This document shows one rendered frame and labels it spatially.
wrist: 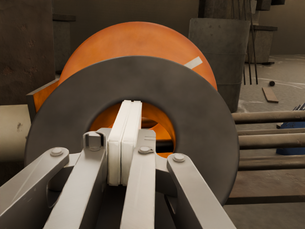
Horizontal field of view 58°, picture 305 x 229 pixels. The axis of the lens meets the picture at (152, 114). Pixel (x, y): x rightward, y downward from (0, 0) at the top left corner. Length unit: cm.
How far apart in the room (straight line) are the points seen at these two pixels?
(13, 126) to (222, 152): 18
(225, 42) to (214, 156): 247
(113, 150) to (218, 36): 250
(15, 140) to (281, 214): 131
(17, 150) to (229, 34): 248
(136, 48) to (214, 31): 237
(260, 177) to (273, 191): 2
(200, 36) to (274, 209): 172
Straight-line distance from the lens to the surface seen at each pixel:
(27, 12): 48
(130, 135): 16
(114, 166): 16
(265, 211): 144
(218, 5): 428
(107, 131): 18
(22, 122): 26
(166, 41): 27
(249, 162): 25
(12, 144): 27
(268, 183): 29
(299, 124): 186
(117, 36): 28
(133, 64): 23
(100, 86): 22
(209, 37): 264
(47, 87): 26
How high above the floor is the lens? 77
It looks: 18 degrees down
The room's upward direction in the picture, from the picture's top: 3 degrees clockwise
